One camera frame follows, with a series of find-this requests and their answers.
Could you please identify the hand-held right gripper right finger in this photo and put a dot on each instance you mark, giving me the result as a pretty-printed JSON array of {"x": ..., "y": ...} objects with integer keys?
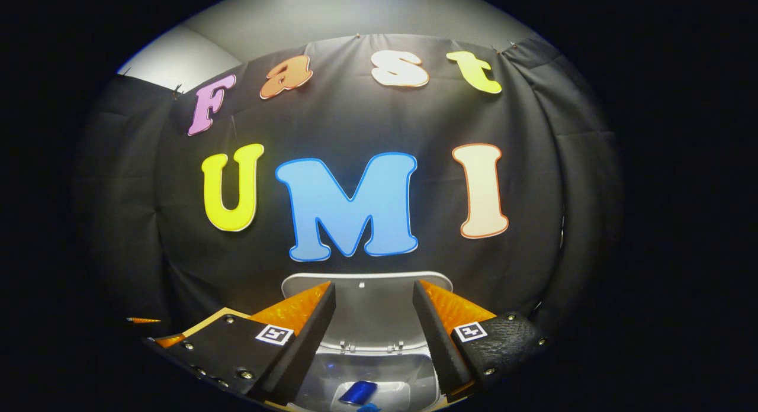
[{"x": 435, "y": 347}]

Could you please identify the white desktop garbage bin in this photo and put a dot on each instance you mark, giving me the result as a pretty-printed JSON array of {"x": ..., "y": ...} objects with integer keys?
[{"x": 373, "y": 317}]

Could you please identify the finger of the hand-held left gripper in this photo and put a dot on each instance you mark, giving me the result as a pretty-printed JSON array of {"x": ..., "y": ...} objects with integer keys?
[
  {"x": 145, "y": 320},
  {"x": 172, "y": 341}
]

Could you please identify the wooden desktop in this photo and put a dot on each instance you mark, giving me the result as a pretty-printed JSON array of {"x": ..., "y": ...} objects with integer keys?
[{"x": 204, "y": 324}]

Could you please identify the blue pop can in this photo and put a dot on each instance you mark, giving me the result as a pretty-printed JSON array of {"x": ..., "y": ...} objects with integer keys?
[{"x": 358, "y": 393}]

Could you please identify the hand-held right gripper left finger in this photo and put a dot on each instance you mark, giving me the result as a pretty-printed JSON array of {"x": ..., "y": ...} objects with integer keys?
[{"x": 311, "y": 347}]

